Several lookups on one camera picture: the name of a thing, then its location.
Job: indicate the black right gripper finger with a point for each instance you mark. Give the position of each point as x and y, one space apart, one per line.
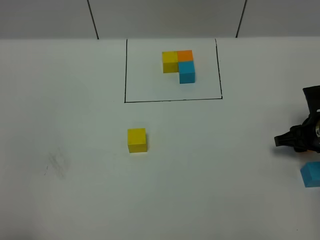
295 138

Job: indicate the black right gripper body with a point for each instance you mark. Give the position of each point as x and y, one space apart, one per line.
311 131

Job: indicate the template blue cube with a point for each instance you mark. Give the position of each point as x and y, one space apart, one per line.
187 73

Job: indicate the template orange cube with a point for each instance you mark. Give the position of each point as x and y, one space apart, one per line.
185 56

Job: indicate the template yellow cube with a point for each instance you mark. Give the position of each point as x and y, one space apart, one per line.
170 62

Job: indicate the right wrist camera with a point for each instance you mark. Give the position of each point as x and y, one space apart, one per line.
312 95

